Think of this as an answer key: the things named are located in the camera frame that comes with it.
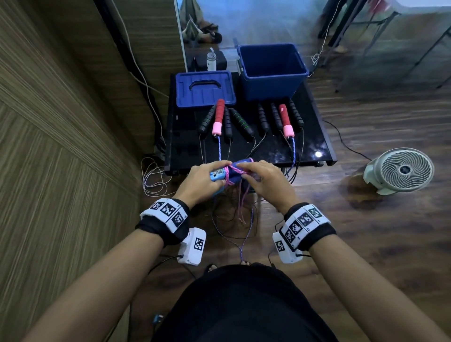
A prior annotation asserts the person's right hand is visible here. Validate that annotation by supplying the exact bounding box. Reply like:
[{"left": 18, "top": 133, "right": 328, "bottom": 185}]
[{"left": 235, "top": 160, "right": 302, "bottom": 216}]

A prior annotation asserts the thin white hanging cable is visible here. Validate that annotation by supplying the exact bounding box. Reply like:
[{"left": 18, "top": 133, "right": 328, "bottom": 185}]
[{"left": 306, "top": 0, "right": 342, "bottom": 78}]

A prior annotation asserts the white cable coil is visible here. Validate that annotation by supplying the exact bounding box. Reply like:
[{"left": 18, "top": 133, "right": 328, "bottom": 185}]
[{"left": 140, "top": 156, "right": 175, "bottom": 198}]

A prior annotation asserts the black pouch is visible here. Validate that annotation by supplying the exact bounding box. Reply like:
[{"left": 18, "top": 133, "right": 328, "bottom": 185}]
[{"left": 187, "top": 50, "right": 228, "bottom": 72}]

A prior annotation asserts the person's left hand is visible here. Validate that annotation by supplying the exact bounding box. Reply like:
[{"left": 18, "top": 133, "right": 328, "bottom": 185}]
[{"left": 172, "top": 159, "right": 233, "bottom": 210}]

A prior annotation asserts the black wristband with marker tags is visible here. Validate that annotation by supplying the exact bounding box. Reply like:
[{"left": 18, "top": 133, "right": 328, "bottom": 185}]
[
  {"left": 278, "top": 202, "right": 337, "bottom": 251},
  {"left": 135, "top": 198, "right": 191, "bottom": 247}
]

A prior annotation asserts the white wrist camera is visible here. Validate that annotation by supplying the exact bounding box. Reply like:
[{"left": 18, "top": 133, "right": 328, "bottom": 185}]
[
  {"left": 272, "top": 231, "right": 303, "bottom": 265},
  {"left": 177, "top": 227, "right": 208, "bottom": 267}
]

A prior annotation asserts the white floor fan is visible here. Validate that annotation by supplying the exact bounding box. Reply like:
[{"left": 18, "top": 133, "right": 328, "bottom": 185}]
[{"left": 363, "top": 147, "right": 435, "bottom": 196}]

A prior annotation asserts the person's left forearm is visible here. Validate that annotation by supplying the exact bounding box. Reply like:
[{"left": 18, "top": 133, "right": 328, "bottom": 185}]
[{"left": 21, "top": 229, "right": 166, "bottom": 342}]

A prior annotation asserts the black camera cable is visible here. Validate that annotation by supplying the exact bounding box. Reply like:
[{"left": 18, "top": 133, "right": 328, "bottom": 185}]
[
  {"left": 267, "top": 220, "right": 313, "bottom": 268},
  {"left": 105, "top": 254, "right": 198, "bottom": 342}
]

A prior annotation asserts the black floor cable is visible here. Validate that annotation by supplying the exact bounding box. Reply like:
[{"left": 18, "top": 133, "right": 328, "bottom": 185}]
[{"left": 322, "top": 119, "right": 373, "bottom": 162}]

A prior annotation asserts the blue-handled pink jump rope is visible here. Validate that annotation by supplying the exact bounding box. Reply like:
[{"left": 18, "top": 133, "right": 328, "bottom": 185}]
[{"left": 210, "top": 157, "right": 255, "bottom": 226}]

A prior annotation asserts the person's black clothing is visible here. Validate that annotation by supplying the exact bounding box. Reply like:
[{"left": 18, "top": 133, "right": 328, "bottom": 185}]
[{"left": 151, "top": 262, "right": 339, "bottom": 342}]

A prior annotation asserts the person's right forearm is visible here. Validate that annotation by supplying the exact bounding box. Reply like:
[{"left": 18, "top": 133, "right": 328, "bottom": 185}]
[{"left": 309, "top": 234, "right": 451, "bottom": 342}]

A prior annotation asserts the blue plastic bin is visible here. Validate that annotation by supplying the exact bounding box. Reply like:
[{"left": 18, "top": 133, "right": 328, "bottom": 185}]
[{"left": 236, "top": 43, "right": 310, "bottom": 102}]

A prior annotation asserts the white folding table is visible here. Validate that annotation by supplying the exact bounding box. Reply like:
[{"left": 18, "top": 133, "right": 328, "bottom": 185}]
[{"left": 334, "top": 0, "right": 451, "bottom": 92}]

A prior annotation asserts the white wall cable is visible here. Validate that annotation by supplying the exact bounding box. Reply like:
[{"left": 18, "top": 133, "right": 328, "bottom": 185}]
[{"left": 109, "top": 0, "right": 171, "bottom": 148}]

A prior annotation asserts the black glossy low table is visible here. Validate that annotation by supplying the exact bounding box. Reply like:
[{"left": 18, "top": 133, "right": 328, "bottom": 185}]
[{"left": 163, "top": 70, "right": 338, "bottom": 176}]

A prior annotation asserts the blue bin lid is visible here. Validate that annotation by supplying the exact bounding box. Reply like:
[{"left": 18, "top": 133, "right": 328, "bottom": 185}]
[{"left": 175, "top": 70, "right": 237, "bottom": 109}]

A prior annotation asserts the black green-striped jump rope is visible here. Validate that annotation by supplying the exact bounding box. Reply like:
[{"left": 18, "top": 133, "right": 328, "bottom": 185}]
[{"left": 197, "top": 104, "right": 257, "bottom": 164}]

